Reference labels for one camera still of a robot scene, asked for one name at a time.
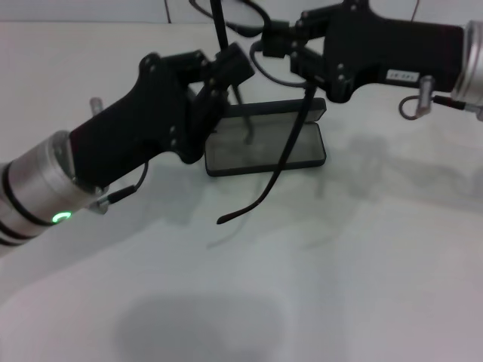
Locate black glasses case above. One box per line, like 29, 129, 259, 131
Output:
194, 97, 328, 177

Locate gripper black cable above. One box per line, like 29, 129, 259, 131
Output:
88, 160, 150, 216
399, 94, 483, 121

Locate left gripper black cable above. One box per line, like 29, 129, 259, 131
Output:
88, 160, 150, 216

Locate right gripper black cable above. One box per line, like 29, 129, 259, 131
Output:
399, 94, 483, 121

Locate black frame glasses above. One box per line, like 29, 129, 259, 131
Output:
188, 0, 316, 226

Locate right gripper silver connector post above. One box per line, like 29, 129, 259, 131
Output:
417, 75, 435, 114

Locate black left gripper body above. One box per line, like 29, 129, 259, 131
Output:
69, 53, 212, 189

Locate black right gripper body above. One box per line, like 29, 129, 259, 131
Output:
323, 0, 464, 103

